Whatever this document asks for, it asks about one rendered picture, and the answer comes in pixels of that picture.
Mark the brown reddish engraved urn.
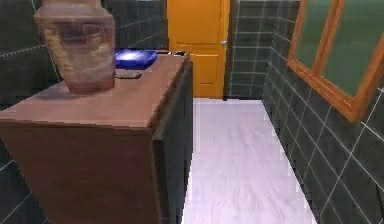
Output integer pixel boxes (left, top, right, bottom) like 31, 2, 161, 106
33, 0, 117, 95

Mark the orange room door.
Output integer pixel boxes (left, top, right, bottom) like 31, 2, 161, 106
166, 0, 231, 100

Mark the small grey flat remote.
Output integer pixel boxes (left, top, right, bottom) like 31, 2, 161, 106
115, 71, 143, 80

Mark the blue square box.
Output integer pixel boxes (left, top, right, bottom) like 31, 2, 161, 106
114, 48, 158, 71

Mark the brown wooden cabinet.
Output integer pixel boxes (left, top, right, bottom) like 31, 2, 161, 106
0, 52, 194, 224

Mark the orange framed window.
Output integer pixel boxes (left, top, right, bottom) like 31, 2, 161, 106
286, 0, 384, 124

